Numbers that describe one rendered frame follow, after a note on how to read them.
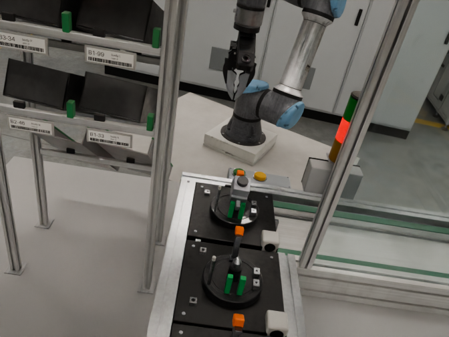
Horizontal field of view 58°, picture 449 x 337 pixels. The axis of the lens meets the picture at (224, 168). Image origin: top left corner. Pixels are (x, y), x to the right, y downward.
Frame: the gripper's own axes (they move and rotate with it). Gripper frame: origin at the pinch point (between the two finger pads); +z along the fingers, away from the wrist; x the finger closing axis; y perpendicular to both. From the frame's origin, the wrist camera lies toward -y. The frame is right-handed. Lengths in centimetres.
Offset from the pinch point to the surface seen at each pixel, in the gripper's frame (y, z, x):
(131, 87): -35.2, -12.9, 21.9
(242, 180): -22.5, 13.3, -5.2
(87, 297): -47, 37, 28
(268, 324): -57, 25, -13
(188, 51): 284, 80, 37
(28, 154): 130, 123, 128
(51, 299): -48, 37, 36
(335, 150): -33.0, -5.5, -22.0
